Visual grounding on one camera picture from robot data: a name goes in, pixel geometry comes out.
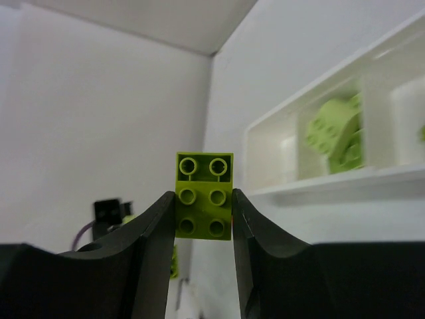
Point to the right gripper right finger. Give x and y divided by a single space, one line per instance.
281 276

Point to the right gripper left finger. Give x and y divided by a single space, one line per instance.
124 274

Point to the pale green lego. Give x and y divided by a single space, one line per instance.
174 268

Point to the lime green lego stack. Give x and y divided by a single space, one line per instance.
203 195

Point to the pale green lego brick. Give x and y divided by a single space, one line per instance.
336 132

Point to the white three-compartment tray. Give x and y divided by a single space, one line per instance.
389 76

